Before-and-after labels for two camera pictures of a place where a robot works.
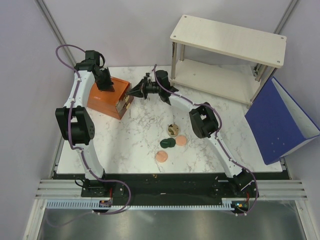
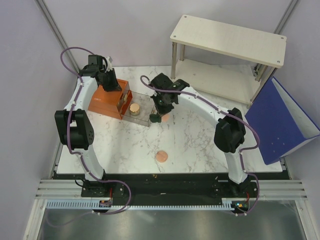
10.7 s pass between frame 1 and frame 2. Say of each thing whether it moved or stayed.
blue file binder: stayed
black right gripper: moved
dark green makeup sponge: moved
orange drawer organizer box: stayed
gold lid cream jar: moved
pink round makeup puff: moved
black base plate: stayed
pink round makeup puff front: stayed
